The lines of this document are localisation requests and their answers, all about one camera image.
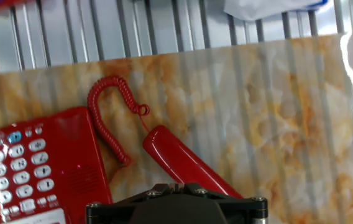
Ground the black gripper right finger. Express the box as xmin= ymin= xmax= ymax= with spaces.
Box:
xmin=183 ymin=182 xmax=269 ymax=224

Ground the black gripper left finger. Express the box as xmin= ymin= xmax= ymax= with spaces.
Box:
xmin=85 ymin=182 xmax=181 ymax=224

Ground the red telephone handset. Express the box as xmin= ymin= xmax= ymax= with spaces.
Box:
xmin=142 ymin=124 xmax=244 ymax=200

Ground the red telephone base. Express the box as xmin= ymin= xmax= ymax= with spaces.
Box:
xmin=0 ymin=106 xmax=114 ymax=224

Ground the orange marble pattern mat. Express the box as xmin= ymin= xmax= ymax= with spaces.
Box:
xmin=0 ymin=30 xmax=353 ymax=224

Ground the white crumpled cloth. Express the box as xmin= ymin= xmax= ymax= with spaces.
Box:
xmin=222 ymin=0 xmax=329 ymax=22

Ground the red peg toy base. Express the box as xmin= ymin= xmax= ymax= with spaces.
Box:
xmin=0 ymin=0 xmax=36 ymax=15

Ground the red coiled phone cord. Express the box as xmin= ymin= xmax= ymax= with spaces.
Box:
xmin=86 ymin=75 xmax=151 ymax=167

